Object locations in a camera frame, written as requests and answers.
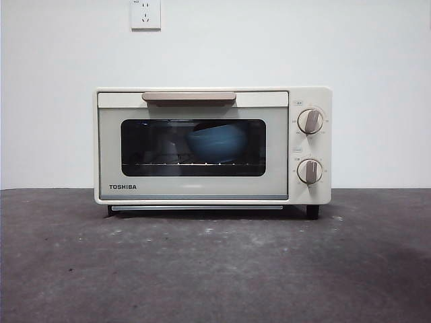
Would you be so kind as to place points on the white wall power socket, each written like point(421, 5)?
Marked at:
point(145, 20)

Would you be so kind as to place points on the cream Toshiba toaster oven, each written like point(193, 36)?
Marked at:
point(323, 101)

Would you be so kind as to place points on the cream oven dial knob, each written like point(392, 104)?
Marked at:
point(309, 171)
point(311, 121)

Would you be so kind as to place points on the blue ribbed bowl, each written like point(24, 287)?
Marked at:
point(215, 144)

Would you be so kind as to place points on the black oven foot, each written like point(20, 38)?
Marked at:
point(312, 212)
point(109, 210)

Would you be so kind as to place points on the glass-windowed oven door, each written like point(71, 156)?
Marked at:
point(111, 151)

